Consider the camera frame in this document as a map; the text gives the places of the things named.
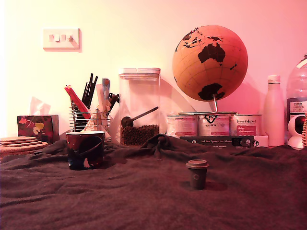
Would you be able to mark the tin can with text label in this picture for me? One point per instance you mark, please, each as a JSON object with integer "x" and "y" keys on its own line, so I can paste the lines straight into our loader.
{"x": 182, "y": 124}

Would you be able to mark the blue patterned utensil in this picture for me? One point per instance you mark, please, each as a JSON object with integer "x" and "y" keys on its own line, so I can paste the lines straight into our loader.
{"x": 105, "y": 88}

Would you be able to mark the white metal bottle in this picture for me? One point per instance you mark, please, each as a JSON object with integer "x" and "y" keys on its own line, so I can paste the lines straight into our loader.
{"x": 273, "y": 115}

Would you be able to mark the coffee beans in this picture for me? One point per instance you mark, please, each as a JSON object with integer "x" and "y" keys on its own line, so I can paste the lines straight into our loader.
{"x": 139, "y": 135}

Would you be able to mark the long black capsule box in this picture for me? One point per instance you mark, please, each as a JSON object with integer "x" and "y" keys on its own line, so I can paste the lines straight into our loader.
{"x": 211, "y": 141}

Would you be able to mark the dark cloth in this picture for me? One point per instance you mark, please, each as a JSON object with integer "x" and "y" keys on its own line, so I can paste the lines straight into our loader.
{"x": 153, "y": 203}

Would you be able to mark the small white round camera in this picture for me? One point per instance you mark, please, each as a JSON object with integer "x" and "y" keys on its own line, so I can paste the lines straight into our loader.
{"x": 291, "y": 141}

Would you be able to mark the dark coffee scoop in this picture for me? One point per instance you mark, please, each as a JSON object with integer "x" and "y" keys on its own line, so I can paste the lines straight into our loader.
{"x": 126, "y": 121}

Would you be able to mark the dark brown tool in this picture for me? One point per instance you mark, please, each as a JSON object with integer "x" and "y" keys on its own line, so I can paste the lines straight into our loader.
{"x": 114, "y": 97}

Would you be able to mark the white paper packet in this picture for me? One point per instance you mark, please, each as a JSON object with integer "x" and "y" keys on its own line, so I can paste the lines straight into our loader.
{"x": 100, "y": 100}

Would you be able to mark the red utensil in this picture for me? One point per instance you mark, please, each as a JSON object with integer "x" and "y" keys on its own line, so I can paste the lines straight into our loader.
{"x": 78, "y": 101}

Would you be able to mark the crumpled paper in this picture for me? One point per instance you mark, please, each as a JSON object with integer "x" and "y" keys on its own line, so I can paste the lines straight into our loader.
{"x": 90, "y": 124}

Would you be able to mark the patterned paper coffee cup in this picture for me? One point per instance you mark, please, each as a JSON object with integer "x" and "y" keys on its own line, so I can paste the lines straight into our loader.
{"x": 84, "y": 151}

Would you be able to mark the metal globe stand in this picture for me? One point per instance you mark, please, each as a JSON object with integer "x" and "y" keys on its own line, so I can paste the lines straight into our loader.
{"x": 216, "y": 105}

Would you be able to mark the square cork coaster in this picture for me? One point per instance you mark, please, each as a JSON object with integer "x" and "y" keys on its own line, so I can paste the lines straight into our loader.
{"x": 16, "y": 138}
{"x": 19, "y": 143}

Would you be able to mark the white light switch plate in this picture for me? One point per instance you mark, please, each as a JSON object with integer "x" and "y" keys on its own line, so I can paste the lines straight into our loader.
{"x": 61, "y": 38}

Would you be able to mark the large clear water bottle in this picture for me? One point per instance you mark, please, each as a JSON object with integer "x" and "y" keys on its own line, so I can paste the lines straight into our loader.
{"x": 297, "y": 86}

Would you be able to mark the small white box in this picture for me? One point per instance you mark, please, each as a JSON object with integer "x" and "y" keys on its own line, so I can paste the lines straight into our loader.
{"x": 262, "y": 141}

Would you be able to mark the white tissue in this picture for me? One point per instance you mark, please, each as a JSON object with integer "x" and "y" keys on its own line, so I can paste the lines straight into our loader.
{"x": 39, "y": 106}

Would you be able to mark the cork globe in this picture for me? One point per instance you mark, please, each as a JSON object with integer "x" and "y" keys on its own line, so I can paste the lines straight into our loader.
{"x": 211, "y": 72}

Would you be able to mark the tin can with script label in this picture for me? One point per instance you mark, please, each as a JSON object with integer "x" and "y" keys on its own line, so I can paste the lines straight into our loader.
{"x": 247, "y": 124}

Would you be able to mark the grey cup-shaped coffee capsule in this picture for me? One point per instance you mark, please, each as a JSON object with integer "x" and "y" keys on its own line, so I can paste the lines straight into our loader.
{"x": 197, "y": 177}

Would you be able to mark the clear jar with white lid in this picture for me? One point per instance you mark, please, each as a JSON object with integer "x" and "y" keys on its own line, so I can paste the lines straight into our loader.
{"x": 139, "y": 95}

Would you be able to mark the tin can with triangle logo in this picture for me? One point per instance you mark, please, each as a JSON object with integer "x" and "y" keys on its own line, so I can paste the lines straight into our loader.
{"x": 213, "y": 125}

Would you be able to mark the floral tissue box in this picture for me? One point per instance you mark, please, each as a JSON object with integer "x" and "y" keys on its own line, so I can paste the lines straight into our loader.
{"x": 36, "y": 127}

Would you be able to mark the round cork trivet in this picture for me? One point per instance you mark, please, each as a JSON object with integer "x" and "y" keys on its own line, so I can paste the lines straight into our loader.
{"x": 14, "y": 150}

